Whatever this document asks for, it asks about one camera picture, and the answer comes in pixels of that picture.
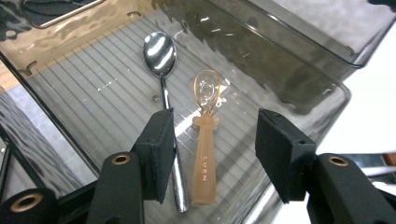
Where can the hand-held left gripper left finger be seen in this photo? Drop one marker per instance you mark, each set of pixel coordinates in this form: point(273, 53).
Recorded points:
point(155, 155)

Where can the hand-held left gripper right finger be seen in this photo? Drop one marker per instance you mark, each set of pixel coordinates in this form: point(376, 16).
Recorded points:
point(283, 155)

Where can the translucent orange plastic spoon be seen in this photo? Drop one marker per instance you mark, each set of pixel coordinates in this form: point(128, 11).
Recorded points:
point(204, 161)

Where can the smoky clear plastic bin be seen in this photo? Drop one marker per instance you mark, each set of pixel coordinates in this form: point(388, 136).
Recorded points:
point(311, 18)
point(109, 102)

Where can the black floor frame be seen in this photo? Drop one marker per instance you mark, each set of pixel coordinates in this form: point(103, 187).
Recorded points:
point(19, 155)

